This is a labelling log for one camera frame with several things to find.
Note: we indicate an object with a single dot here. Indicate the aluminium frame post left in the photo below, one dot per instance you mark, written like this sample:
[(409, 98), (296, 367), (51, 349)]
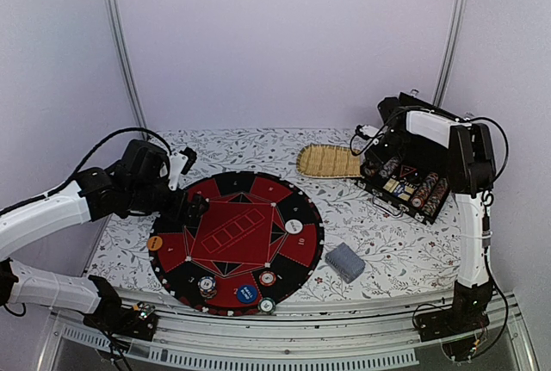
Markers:
[(124, 62)]

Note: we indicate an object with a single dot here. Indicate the aluminium frame post right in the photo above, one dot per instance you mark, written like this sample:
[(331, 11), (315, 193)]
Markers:
[(457, 15)]

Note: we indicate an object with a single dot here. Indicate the white dealer button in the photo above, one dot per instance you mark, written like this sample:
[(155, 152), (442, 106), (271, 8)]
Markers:
[(294, 227)]

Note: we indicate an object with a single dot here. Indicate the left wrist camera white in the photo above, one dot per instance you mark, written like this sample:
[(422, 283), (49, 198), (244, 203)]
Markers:
[(180, 164)]

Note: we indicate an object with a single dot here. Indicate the blue white poker chip stack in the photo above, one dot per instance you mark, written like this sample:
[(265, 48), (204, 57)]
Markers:
[(207, 287)]

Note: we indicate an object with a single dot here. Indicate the black poker set case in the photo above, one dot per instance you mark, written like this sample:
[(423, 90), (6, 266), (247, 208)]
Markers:
[(427, 131)]

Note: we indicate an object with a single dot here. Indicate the blue Texas Hold'em card box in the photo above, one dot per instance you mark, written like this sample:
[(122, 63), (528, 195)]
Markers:
[(401, 189)]

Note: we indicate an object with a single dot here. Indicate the round red black poker mat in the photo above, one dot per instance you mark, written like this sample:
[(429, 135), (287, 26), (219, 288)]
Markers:
[(241, 235)]

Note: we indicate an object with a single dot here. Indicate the aluminium frame post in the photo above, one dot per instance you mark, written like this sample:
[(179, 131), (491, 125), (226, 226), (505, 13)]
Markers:
[(457, 15), (124, 62)]

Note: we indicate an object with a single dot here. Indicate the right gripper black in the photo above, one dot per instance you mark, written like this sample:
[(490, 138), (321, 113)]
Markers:
[(380, 158)]

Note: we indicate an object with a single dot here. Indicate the right multicolour chip row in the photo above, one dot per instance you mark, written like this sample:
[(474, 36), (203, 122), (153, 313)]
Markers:
[(429, 197)]

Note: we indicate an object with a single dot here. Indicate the orange big blind button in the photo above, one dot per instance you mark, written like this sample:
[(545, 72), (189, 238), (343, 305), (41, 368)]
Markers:
[(154, 243)]

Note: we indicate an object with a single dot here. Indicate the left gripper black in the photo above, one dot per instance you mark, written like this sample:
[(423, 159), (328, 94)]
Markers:
[(176, 212)]

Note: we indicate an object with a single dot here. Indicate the red white poker chip stack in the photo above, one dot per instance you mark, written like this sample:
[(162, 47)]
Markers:
[(267, 278)]

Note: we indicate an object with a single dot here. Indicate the red triangular all-in marker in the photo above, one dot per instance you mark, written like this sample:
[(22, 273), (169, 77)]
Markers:
[(406, 170)]

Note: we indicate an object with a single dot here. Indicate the green poker chip stack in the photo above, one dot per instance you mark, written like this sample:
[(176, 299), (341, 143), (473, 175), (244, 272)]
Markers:
[(266, 305)]

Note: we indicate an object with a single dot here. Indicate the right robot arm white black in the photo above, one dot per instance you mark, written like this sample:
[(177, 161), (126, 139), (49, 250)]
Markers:
[(471, 172)]

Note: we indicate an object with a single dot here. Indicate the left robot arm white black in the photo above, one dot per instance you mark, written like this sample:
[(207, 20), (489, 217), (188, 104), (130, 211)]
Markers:
[(88, 195)]

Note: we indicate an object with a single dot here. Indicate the middle long chip row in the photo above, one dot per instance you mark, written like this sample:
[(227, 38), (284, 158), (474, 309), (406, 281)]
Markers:
[(390, 166)]

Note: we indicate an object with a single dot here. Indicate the woven bamboo tray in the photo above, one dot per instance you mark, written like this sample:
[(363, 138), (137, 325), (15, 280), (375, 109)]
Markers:
[(328, 161)]

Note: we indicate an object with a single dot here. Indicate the aluminium front rail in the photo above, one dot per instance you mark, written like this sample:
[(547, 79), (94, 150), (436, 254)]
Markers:
[(359, 334)]

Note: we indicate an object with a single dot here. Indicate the blue small blind button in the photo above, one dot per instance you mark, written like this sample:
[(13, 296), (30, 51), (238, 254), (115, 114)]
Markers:
[(247, 294)]

